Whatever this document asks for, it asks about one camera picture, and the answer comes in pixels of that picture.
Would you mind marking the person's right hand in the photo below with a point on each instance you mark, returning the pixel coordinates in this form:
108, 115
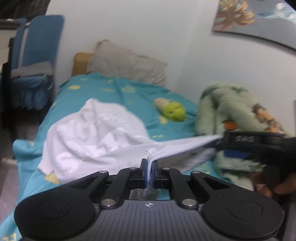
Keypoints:
286, 186

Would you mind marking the grey pillow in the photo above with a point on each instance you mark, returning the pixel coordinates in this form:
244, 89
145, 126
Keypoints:
112, 60

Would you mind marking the green plush toy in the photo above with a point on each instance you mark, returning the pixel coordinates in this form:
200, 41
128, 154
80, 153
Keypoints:
173, 111

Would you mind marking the teal patterned bed sheet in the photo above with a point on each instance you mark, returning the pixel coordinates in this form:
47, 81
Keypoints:
136, 97

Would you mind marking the white t-shirt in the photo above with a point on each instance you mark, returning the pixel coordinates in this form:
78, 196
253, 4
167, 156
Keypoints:
106, 136

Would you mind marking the green fleece blanket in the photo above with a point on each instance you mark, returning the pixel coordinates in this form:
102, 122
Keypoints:
225, 107

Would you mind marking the leaf painting on wall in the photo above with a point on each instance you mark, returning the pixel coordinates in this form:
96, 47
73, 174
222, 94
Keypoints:
269, 20

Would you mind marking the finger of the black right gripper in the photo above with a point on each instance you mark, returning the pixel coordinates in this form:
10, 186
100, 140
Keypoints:
266, 147

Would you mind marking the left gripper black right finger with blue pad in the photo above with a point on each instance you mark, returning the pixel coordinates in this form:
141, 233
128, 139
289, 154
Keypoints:
172, 180

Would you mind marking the yellow headboard cushion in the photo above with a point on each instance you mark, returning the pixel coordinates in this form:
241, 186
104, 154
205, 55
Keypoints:
80, 63

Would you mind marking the blue covered chair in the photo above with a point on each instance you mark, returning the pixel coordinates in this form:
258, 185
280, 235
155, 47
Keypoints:
33, 82

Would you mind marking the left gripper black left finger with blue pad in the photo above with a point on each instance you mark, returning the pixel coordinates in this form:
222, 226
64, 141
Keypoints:
123, 183

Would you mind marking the white dining table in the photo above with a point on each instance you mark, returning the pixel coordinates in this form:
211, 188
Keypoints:
7, 31

